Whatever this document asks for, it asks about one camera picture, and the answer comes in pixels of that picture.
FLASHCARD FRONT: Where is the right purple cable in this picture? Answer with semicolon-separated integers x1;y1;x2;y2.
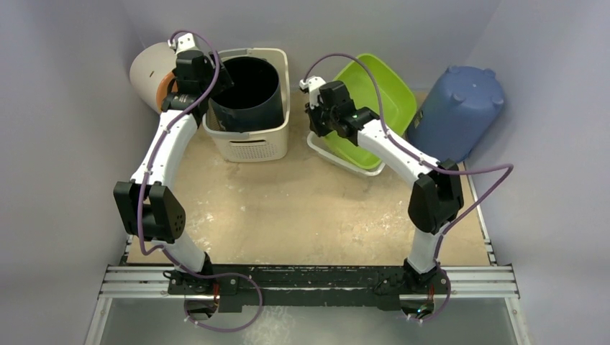
303;52;514;325

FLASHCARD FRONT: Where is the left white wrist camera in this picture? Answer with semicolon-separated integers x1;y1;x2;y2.
168;33;199;55

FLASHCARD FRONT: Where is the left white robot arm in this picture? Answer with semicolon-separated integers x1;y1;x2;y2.
113;47;230;294

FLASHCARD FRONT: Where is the cream perforated storage basket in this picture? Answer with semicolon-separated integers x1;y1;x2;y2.
201;48;291;162

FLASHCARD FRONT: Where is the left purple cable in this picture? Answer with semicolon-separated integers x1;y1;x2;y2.
136;30;264;334

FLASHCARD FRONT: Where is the aluminium rail base frame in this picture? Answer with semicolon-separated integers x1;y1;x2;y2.
86;262;531;344

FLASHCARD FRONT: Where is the white pastel drawer cabinet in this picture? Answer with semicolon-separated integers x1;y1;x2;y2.
129;42;176;114

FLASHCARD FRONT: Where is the purple cable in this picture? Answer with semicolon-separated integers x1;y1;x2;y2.
303;52;514;325
136;30;264;334

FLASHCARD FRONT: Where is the white lattice plastic basket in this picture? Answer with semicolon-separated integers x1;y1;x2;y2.
306;132;386;178

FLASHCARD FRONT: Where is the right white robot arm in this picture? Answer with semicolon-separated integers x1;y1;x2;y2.
299;77;464;293

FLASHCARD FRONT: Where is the black cylindrical bucket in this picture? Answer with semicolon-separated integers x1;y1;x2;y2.
209;56;284;133

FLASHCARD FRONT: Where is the blue plastic bucket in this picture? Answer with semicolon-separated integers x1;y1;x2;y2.
406;65;505;163

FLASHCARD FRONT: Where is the lime green plastic basin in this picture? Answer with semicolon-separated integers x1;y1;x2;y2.
322;53;418;170

